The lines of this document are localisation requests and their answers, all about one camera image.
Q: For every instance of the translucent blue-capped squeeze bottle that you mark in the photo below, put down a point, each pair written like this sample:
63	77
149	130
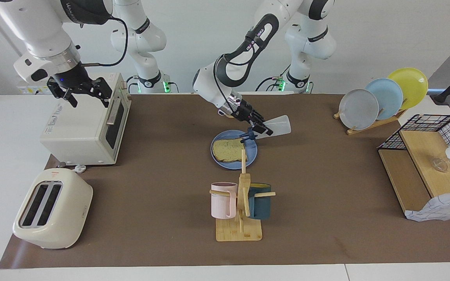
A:
279	125

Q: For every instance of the yellow plate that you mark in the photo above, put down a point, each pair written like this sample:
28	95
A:
412	84

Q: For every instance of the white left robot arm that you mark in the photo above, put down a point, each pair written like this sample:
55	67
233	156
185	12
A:
209	84

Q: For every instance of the pink ribbed mug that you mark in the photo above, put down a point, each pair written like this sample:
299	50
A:
221	203

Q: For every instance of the toasted bread slice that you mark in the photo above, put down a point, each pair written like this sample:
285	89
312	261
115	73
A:
229	150

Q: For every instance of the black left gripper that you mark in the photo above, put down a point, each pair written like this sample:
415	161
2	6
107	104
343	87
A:
241	110

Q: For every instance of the dark teal mug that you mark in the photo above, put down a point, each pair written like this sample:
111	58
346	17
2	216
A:
260	205

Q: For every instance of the light blue plate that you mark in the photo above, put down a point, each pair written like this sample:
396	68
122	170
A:
389	95

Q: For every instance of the white checked cloth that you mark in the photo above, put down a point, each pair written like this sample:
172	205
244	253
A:
443	207

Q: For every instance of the blue round plate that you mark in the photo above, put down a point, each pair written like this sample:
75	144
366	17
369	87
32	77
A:
250	154

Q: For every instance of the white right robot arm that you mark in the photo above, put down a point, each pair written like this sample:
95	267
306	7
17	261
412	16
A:
33	27

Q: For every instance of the grey-blue plate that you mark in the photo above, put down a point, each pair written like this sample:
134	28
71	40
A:
358	109

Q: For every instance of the cream two-slot toaster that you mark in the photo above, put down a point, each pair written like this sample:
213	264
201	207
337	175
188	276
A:
61	218

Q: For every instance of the wooden plate rack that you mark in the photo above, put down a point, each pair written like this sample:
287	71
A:
369	127

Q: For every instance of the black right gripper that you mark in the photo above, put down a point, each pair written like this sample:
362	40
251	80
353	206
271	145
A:
68	80

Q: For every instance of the brown table mat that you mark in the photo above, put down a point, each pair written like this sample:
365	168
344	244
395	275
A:
326	195

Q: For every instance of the white toaster oven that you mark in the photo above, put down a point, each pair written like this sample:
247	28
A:
80	125

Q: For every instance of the clear glass item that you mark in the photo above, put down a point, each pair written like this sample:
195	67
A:
440	164

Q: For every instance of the wooden mug tree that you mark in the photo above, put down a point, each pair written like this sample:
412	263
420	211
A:
238	230

